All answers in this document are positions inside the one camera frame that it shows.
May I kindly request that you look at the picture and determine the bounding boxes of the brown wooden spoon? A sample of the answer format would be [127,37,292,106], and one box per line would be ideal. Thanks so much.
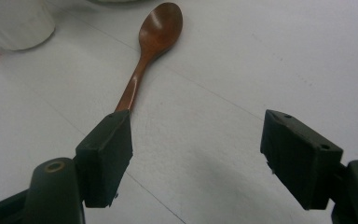
[114,2,184,113]

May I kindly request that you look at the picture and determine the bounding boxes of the white cup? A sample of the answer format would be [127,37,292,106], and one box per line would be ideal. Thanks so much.
[0,0,57,51]

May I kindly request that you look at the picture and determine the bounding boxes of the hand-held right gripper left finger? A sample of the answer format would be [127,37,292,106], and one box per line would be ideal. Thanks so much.
[75,109,134,208]

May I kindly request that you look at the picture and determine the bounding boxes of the white table cover sheet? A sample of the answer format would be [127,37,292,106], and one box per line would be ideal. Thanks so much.
[0,0,358,224]

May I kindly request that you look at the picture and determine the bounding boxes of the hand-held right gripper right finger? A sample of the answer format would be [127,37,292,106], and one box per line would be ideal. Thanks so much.
[259,109,345,211]

